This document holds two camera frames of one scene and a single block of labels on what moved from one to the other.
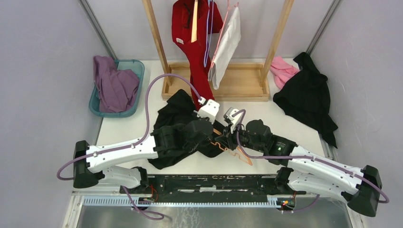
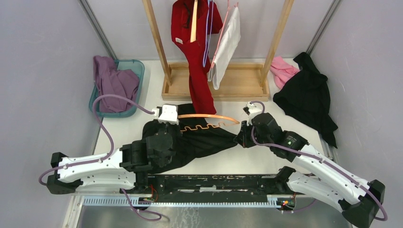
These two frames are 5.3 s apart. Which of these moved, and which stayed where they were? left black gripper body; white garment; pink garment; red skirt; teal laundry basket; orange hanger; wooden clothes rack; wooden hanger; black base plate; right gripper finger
Moved: orange hanger; right gripper finger; left black gripper body
Stayed: red skirt; wooden hanger; wooden clothes rack; white garment; teal laundry basket; pink garment; black base plate
